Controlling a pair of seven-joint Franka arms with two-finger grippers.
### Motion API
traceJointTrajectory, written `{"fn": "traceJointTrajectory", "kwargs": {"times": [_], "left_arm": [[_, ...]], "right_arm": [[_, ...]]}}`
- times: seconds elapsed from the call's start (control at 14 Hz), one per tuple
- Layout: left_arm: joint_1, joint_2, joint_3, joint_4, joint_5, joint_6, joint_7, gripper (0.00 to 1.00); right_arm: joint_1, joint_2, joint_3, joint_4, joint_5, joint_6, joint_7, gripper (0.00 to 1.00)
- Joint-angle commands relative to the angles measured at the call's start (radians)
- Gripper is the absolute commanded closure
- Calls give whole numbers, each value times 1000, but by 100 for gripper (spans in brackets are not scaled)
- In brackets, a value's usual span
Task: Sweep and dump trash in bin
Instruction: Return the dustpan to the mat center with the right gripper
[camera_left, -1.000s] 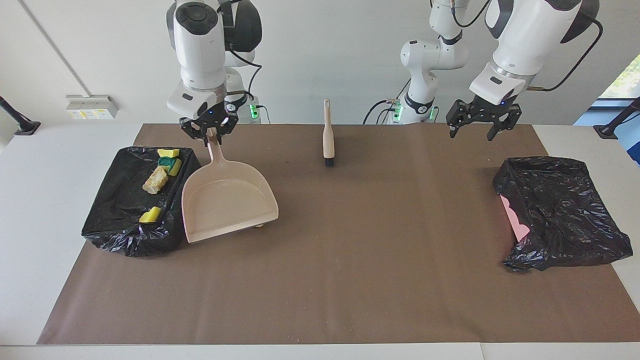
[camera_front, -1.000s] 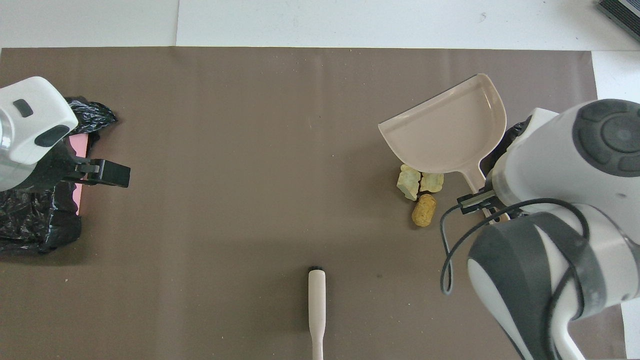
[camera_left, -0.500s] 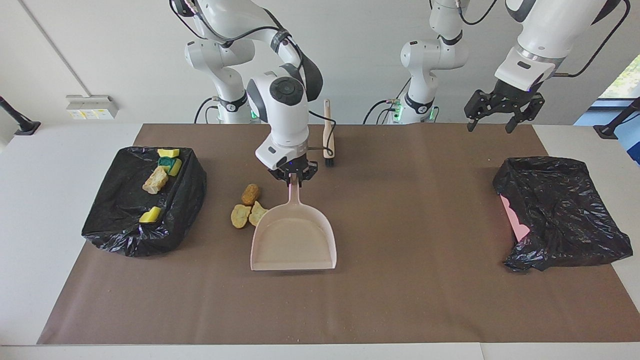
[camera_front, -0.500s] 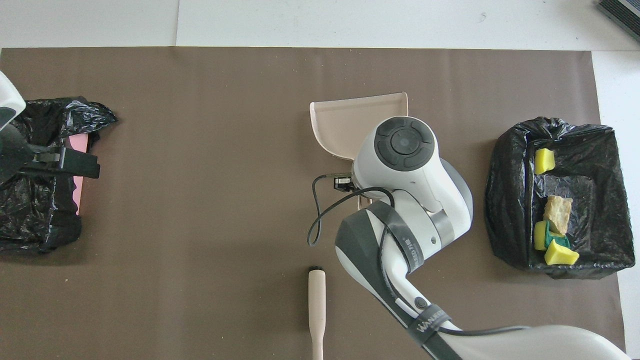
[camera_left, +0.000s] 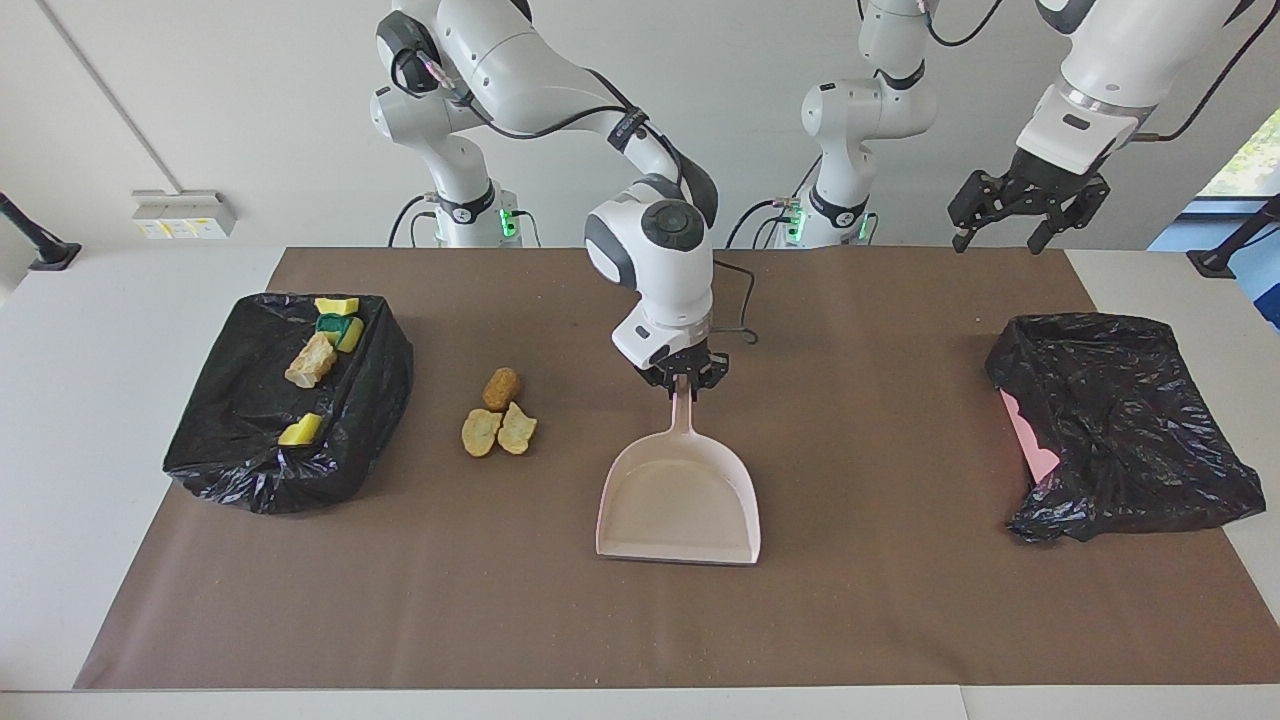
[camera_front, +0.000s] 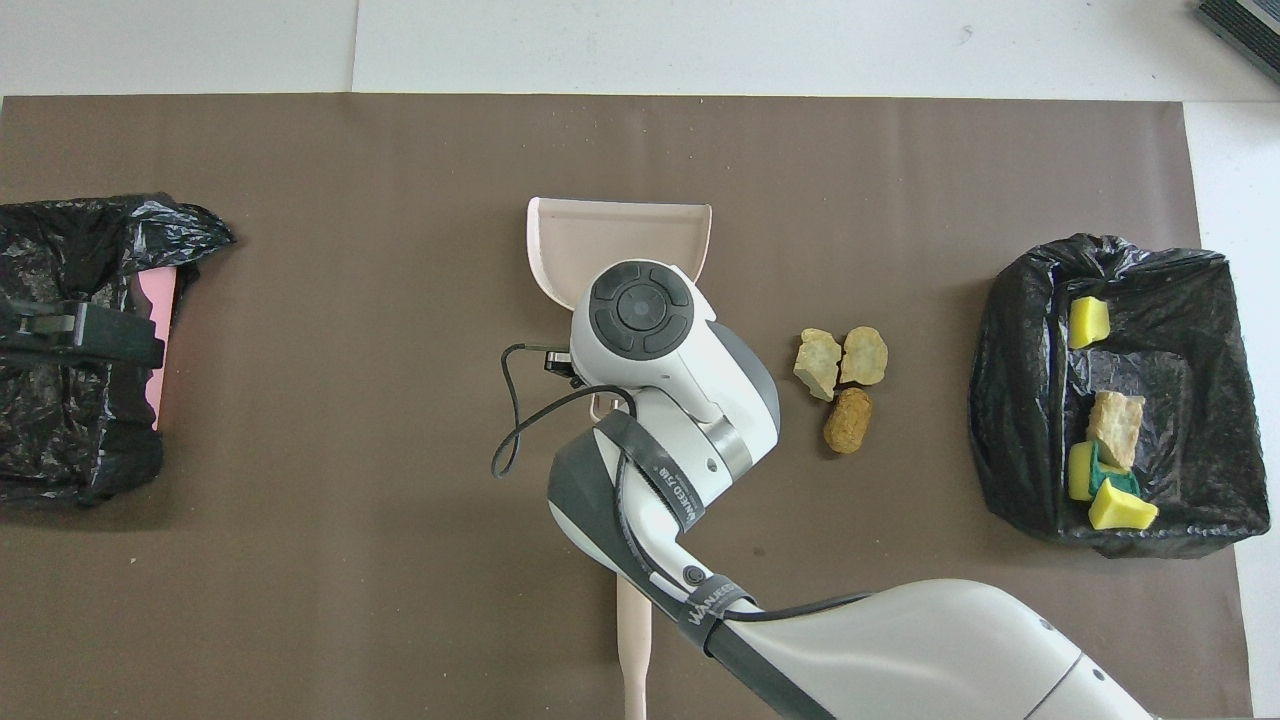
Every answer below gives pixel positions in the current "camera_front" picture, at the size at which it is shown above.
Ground pale bread chunk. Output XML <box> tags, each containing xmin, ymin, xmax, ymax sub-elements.
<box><xmin>1086</xmin><ymin>391</ymin><xmax>1147</xmax><ymax>471</ymax></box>

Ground notched yellow sponge piece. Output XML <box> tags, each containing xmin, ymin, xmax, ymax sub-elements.
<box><xmin>1088</xmin><ymin>478</ymin><xmax>1159</xmax><ymax>531</ymax></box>

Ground small yellow sponge piece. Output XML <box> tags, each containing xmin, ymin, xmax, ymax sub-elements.
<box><xmin>1068</xmin><ymin>296</ymin><xmax>1111</xmax><ymax>350</ymax></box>

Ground yellow green sponge piece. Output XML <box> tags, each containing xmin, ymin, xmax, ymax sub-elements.
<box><xmin>1067</xmin><ymin>440</ymin><xmax>1141</xmax><ymax>501</ymax></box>

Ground pale pink plastic dustpan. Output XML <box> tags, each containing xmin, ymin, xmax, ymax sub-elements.
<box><xmin>527</xmin><ymin>197</ymin><xmax>713</xmax><ymax>421</ymax></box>

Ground black bag lined open bin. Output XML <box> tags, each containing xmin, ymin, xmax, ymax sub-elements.
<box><xmin>968</xmin><ymin>234</ymin><xmax>1271</xmax><ymax>559</ymax></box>

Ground rounded fried bread piece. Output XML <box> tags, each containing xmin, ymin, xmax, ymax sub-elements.
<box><xmin>839</xmin><ymin>326</ymin><xmax>889</xmax><ymax>387</ymax></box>

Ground beige hand brush black bristles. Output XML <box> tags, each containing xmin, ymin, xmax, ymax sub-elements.
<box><xmin>615</xmin><ymin>575</ymin><xmax>656</xmax><ymax>720</ymax></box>

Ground crumpled black trash bag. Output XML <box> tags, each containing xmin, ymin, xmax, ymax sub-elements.
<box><xmin>0</xmin><ymin>193</ymin><xmax>237</xmax><ymax>509</ymax></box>

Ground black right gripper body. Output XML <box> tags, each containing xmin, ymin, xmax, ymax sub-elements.
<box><xmin>543</xmin><ymin>345</ymin><xmax>584</xmax><ymax>390</ymax></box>

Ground brown oval croquette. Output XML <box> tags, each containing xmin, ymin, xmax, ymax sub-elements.
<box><xmin>823</xmin><ymin>387</ymin><xmax>874</xmax><ymax>455</ymax></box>

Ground pink plastic bin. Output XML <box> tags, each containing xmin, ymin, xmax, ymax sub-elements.
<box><xmin>133</xmin><ymin>267</ymin><xmax>178</xmax><ymax>432</ymax></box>

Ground brown paper table mat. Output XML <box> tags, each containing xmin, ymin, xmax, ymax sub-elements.
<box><xmin>0</xmin><ymin>94</ymin><xmax>1253</xmax><ymax>720</ymax></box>

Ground dark ribbed device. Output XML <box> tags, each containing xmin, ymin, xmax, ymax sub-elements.
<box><xmin>1195</xmin><ymin>0</ymin><xmax>1280</xmax><ymax>83</ymax></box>

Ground angular fried bread piece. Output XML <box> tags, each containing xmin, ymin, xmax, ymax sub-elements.
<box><xmin>793</xmin><ymin>328</ymin><xmax>843</xmax><ymax>402</ymax></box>

